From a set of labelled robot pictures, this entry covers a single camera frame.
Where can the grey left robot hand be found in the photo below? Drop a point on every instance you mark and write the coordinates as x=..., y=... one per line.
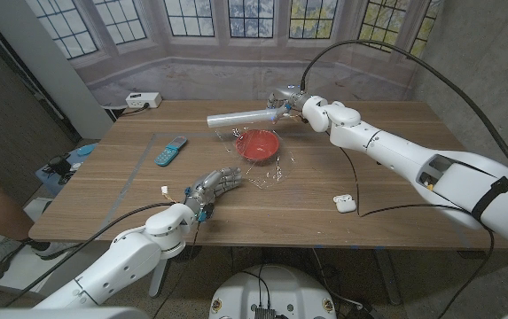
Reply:
x=211, y=186

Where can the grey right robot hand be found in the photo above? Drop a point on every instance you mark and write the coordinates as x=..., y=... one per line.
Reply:
x=291, y=97

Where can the cling film roll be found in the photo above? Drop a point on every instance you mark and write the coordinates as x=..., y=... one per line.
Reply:
x=240, y=118

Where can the clear cling film sheet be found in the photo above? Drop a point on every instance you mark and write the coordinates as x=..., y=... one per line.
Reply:
x=275, y=175

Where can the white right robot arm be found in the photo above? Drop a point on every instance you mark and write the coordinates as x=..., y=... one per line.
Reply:
x=413, y=155

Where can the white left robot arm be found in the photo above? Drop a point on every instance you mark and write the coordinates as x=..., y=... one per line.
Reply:
x=129, y=259

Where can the red bowl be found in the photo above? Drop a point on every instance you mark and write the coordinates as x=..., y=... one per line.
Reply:
x=257, y=145

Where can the white AirPods case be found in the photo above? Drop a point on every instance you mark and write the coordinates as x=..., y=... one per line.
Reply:
x=345, y=204

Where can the printed window backdrop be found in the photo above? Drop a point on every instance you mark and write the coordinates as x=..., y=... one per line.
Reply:
x=253, y=66

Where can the black round fan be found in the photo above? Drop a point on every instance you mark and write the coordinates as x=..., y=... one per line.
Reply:
x=189, y=253

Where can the grey metal table leg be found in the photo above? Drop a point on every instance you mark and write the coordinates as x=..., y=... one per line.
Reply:
x=388, y=277
x=158, y=279

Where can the white power strip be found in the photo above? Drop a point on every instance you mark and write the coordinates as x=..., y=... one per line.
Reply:
x=143, y=100

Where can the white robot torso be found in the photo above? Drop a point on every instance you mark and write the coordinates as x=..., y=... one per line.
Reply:
x=275, y=292

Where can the blue stool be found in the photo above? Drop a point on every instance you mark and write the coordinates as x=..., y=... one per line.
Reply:
x=83, y=155

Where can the grey sneaker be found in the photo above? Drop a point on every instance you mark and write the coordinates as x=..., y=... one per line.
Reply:
x=45, y=248

